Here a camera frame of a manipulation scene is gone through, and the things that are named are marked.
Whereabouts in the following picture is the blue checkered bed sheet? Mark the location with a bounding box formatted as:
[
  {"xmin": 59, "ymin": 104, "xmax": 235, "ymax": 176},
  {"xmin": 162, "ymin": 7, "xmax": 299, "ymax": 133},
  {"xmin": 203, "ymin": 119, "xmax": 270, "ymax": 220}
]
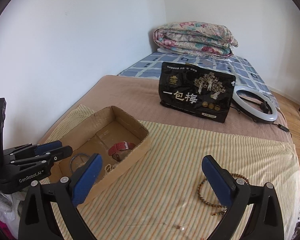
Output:
[{"xmin": 119, "ymin": 49, "xmax": 279, "ymax": 108}]

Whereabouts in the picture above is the folded floral quilt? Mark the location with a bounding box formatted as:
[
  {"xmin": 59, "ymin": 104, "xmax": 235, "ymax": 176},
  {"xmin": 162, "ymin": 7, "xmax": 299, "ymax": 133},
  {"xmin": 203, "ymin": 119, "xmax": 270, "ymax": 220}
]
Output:
[{"xmin": 153, "ymin": 21, "xmax": 238, "ymax": 58}]

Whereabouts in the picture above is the blue bangle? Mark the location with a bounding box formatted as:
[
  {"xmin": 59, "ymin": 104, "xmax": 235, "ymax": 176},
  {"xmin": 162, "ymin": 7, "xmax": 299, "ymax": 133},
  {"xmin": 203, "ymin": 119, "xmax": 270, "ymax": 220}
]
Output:
[{"xmin": 69, "ymin": 153, "xmax": 90, "ymax": 174}]

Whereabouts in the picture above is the red strap watch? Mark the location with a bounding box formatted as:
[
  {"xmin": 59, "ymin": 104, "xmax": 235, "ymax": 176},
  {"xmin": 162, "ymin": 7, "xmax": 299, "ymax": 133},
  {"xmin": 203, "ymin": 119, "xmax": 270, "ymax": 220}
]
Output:
[{"xmin": 108, "ymin": 141, "xmax": 136, "ymax": 162}]

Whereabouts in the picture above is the black snack bag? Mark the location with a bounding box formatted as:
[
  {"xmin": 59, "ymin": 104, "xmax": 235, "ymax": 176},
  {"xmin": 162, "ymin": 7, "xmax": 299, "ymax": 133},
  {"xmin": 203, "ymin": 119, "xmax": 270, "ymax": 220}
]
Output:
[{"xmin": 159, "ymin": 62, "xmax": 236, "ymax": 123}]

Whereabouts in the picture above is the brown cardboard box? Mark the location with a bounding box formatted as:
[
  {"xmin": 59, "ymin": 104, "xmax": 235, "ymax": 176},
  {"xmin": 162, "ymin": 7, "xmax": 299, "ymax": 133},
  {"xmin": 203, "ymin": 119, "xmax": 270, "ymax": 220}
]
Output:
[{"xmin": 45, "ymin": 105, "xmax": 151, "ymax": 203}]

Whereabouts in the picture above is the ring light cable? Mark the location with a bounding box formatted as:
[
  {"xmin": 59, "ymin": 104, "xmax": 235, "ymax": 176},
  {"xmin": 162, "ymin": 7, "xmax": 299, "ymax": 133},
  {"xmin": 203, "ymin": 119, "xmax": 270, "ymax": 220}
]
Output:
[{"xmin": 230, "ymin": 104, "xmax": 292, "ymax": 137}]

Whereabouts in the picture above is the brown blanket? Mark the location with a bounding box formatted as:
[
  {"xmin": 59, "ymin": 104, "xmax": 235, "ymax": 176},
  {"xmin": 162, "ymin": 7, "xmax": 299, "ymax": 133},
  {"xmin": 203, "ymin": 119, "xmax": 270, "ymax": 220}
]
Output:
[{"xmin": 39, "ymin": 74, "xmax": 294, "ymax": 145}]

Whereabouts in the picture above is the white ring light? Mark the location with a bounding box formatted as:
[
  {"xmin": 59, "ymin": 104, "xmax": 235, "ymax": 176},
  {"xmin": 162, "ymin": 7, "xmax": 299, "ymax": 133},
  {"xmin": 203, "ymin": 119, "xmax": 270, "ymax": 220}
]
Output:
[{"xmin": 232, "ymin": 85, "xmax": 278, "ymax": 124}]

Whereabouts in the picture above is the striped yellow towel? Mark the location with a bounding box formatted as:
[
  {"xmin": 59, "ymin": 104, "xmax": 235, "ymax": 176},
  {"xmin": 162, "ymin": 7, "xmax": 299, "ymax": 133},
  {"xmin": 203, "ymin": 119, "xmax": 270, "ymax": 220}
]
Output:
[{"xmin": 39, "ymin": 104, "xmax": 300, "ymax": 240}]

